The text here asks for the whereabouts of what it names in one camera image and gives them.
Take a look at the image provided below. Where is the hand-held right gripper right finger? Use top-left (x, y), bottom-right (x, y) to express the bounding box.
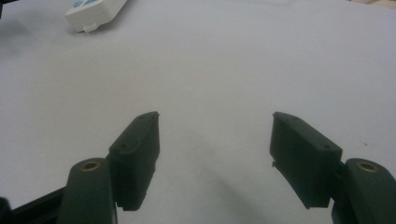
top-left (269, 111), bottom-right (396, 224)

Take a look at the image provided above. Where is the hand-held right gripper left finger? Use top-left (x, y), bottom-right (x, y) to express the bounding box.
top-left (56, 111), bottom-right (161, 224)

